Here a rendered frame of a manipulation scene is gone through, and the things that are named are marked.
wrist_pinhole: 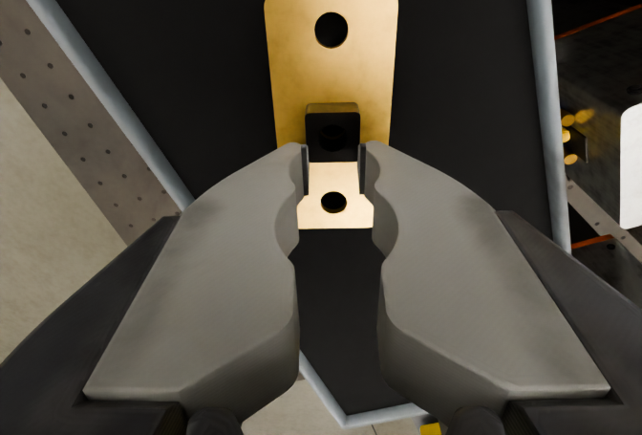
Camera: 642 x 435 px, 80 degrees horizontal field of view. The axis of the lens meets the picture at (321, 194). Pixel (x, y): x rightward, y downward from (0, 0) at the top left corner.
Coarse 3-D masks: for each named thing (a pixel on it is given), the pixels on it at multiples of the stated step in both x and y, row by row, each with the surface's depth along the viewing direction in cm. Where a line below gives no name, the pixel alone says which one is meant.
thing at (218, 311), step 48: (288, 144) 11; (240, 192) 9; (288, 192) 9; (192, 240) 7; (240, 240) 7; (288, 240) 9; (144, 288) 6; (192, 288) 6; (240, 288) 6; (288, 288) 6; (144, 336) 6; (192, 336) 6; (240, 336) 6; (288, 336) 6; (96, 384) 5; (144, 384) 5; (192, 384) 5; (240, 384) 6; (288, 384) 6
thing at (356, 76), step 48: (288, 0) 11; (336, 0) 11; (384, 0) 11; (288, 48) 12; (336, 48) 12; (384, 48) 11; (288, 96) 12; (336, 96) 12; (384, 96) 12; (336, 144) 13
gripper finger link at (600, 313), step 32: (512, 224) 8; (544, 256) 7; (576, 288) 6; (608, 288) 6; (576, 320) 6; (608, 320) 6; (640, 320) 6; (608, 352) 5; (640, 352) 5; (640, 384) 5; (512, 416) 5; (544, 416) 5; (576, 416) 5; (608, 416) 4; (640, 416) 4
